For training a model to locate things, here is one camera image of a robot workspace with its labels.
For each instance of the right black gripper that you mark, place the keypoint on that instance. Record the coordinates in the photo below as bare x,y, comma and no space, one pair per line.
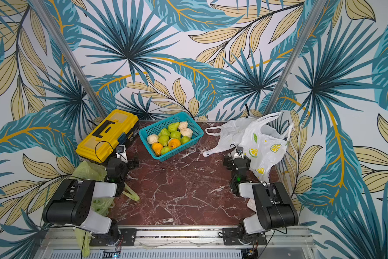
229,161

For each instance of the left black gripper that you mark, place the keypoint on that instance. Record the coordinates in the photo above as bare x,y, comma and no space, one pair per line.
129,163

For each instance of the yellow pear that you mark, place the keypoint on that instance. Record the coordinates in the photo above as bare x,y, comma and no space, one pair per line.
157,147

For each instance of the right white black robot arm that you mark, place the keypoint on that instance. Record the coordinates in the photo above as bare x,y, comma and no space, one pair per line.
274,207

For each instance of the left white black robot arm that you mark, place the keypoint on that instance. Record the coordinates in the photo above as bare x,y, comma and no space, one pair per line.
71,203

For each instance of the white lemon print bag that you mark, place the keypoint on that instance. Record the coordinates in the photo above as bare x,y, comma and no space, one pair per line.
264,145

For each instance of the plain white plastic bag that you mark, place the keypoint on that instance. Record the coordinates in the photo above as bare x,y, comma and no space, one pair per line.
229,134

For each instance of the yellow black toolbox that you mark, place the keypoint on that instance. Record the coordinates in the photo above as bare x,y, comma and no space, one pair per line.
119,128

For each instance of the white pear front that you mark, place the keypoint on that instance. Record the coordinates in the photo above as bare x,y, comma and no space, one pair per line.
151,139

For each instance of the teal plastic basket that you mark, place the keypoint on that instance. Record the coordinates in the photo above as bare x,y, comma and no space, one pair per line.
158,126

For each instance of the green pear small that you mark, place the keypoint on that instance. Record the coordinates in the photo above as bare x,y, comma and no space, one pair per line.
164,132

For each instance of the orange pear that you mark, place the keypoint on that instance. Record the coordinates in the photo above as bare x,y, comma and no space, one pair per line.
174,143

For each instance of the green pear front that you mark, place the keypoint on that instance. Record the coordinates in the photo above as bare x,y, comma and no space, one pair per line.
185,140

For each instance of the white pear round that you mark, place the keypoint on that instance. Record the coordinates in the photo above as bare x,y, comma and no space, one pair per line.
186,132

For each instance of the green pear tall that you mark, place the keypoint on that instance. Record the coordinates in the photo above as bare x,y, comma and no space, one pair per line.
173,127

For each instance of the white pear back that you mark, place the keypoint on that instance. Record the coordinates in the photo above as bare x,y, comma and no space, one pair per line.
183,125

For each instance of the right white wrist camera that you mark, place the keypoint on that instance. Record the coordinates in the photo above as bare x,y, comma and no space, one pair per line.
238,152

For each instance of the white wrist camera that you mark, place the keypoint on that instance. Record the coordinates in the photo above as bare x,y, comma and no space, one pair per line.
238,152
121,151

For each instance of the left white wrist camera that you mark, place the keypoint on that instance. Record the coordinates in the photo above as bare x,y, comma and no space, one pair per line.
121,151

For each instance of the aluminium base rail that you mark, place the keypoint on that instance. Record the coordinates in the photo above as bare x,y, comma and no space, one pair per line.
207,242

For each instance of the right metal frame pole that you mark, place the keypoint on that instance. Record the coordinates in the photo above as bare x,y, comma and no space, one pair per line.
299,44

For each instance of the metal frame pole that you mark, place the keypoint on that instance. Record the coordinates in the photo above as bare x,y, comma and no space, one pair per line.
45,15
299,44

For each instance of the left metal frame pole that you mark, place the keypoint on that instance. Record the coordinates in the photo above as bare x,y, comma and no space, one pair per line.
45,15

